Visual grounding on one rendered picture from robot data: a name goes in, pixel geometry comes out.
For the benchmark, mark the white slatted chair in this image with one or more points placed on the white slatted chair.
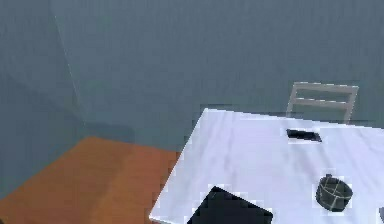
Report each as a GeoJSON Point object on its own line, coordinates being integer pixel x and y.
{"type": "Point", "coordinates": [322, 103]}

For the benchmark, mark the dark grey round pot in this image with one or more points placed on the dark grey round pot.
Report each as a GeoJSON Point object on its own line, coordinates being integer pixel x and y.
{"type": "Point", "coordinates": [334, 193]}

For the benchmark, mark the small black flat slab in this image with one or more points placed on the small black flat slab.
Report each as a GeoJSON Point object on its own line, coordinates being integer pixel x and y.
{"type": "Point", "coordinates": [303, 135]}

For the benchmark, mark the grey object at edge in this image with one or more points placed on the grey object at edge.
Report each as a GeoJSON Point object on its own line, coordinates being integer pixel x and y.
{"type": "Point", "coordinates": [382, 215]}

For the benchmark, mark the large black flat slab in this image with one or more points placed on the large black flat slab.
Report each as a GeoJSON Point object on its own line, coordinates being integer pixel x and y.
{"type": "Point", "coordinates": [228, 208]}

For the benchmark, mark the white table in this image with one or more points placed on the white table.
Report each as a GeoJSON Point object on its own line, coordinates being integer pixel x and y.
{"type": "Point", "coordinates": [253, 156]}

